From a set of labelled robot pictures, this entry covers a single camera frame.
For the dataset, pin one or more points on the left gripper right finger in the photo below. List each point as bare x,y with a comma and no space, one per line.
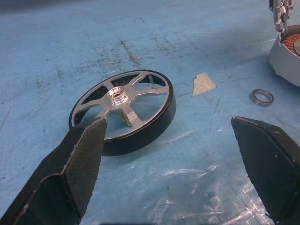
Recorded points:
269,164

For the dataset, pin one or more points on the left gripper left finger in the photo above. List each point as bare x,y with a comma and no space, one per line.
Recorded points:
58,178

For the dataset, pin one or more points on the black wheel rotor cap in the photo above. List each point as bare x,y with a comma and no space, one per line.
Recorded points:
117,99

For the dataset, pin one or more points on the grey motor stator copper windings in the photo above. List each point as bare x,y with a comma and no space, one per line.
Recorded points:
281,58

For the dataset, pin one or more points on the grey finned motor cover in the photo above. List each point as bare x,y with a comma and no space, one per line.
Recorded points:
279,14

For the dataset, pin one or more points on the blue table mat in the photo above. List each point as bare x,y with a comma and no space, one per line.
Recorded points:
47,70

